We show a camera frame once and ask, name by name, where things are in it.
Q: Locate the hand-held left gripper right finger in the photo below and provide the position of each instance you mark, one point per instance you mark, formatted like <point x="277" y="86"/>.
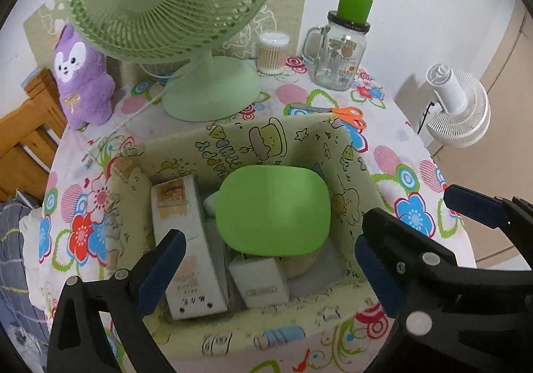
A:
<point x="377" y="273"/>

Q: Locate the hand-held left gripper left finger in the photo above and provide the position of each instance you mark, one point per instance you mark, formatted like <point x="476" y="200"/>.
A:
<point x="160" y="273"/>

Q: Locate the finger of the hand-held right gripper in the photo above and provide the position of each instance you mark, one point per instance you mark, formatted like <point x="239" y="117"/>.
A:
<point x="408" y="244"/>
<point x="474" y="206"/>

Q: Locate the long white carton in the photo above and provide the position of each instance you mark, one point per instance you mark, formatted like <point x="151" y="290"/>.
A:
<point x="187" y="231"/>

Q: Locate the white plug adapter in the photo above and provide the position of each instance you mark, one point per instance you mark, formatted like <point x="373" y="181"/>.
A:
<point x="258" y="281"/>

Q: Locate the green oval lid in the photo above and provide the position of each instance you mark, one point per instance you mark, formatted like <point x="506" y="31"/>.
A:
<point x="272" y="210"/>

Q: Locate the printed yellow-green storage box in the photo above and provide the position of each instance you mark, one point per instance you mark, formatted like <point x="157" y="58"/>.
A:
<point x="233" y="148"/>

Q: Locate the beige wooden door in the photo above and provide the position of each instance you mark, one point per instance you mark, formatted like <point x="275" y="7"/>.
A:
<point x="512" y="106"/>

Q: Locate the white clip fan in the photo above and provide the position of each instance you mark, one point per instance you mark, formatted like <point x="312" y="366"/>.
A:
<point x="454" y="90"/>

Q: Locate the white pillow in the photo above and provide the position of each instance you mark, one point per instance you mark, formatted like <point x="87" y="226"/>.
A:
<point x="30" y="218"/>

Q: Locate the orange scissors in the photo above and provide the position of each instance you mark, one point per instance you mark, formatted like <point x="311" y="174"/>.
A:
<point x="349" y="115"/>

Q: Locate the grey plaid blanket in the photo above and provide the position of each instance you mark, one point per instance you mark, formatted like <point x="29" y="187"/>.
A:
<point x="12" y="256"/>

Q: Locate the wooden bed headboard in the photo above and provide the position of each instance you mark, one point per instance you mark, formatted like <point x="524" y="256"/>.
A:
<point x="25" y="140"/>

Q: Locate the glass mug jar green lid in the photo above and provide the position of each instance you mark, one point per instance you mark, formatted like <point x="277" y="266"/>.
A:
<point x="337" y="60"/>

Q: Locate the purple plush toy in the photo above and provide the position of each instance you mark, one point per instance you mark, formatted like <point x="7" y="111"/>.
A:
<point x="83" y="85"/>

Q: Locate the cotton swab container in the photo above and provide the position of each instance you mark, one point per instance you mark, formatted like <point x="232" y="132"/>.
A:
<point x="272" y="56"/>

